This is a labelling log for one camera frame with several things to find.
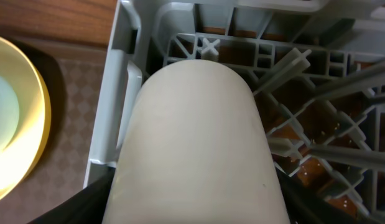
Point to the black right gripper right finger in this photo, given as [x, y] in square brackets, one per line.
[303, 206]

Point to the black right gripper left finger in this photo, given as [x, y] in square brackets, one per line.
[86, 207]

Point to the yellow plate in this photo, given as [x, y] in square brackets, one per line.
[24, 150]

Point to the cream plastic cup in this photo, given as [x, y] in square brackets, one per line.
[195, 152]

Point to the light blue bowl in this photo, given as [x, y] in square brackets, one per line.
[9, 113]

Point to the grey dishwasher rack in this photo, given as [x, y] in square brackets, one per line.
[317, 68]

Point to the brown serving tray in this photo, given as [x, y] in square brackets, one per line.
[73, 76]

